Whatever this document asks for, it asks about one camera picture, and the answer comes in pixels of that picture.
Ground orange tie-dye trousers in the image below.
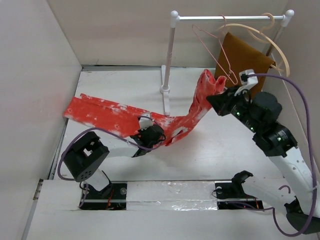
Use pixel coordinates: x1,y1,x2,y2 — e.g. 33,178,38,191
63,69,227,146

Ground pink wire hanger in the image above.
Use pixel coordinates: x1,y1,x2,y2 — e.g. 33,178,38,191
191,14,239,86

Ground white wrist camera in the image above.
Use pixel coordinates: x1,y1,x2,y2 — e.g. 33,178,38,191
138,112,154,130
238,69,259,92

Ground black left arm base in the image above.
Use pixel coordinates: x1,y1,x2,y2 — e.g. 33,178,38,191
79,171,128,211

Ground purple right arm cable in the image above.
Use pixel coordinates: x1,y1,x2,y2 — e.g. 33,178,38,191
246,72,317,237

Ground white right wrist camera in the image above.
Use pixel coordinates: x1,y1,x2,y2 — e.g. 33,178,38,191
238,69,259,92

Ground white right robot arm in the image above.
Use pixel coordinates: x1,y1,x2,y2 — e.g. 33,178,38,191
206,87,320,235

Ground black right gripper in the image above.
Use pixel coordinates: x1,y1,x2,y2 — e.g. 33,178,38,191
206,84,261,133

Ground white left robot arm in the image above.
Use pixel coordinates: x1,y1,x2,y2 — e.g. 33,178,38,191
58,124,166,199

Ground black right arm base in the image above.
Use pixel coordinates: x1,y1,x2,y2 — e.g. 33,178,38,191
211,170,264,211

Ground white clothes rack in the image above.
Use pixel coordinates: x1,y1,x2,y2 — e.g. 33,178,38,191
160,9,295,116

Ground beige wooden hanger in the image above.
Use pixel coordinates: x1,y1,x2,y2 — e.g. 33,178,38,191
217,12,291,77

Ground brown folded trousers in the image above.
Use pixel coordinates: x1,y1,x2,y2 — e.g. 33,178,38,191
214,32,275,88

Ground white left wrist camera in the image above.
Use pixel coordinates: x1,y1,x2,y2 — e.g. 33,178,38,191
138,112,154,130

